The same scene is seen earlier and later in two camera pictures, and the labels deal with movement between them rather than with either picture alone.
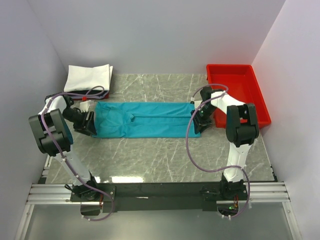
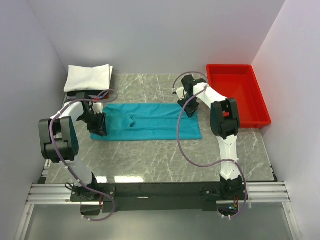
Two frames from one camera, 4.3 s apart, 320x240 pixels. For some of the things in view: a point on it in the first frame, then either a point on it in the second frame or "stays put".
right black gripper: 201,124 to 190,111
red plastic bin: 242,84 stays put
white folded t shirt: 83,78 stays put
